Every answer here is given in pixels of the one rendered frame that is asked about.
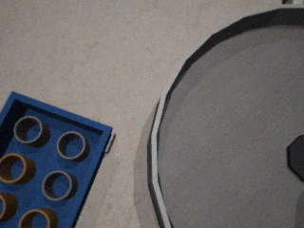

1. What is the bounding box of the grey metal bushing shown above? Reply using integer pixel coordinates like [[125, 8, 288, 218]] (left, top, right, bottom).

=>
[[42, 170, 78, 200], [13, 116, 50, 148], [57, 131, 90, 162]]

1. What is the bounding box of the grey round turntable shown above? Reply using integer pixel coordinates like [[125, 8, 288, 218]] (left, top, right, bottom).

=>
[[147, 0, 304, 228]]

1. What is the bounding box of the blue crate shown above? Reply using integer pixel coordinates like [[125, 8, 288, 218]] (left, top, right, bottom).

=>
[[0, 91, 112, 228]]

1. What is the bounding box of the bronze bushing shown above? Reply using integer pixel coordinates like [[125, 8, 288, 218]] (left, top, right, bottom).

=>
[[19, 208, 58, 228], [0, 153, 36, 184], [0, 193, 18, 222]]

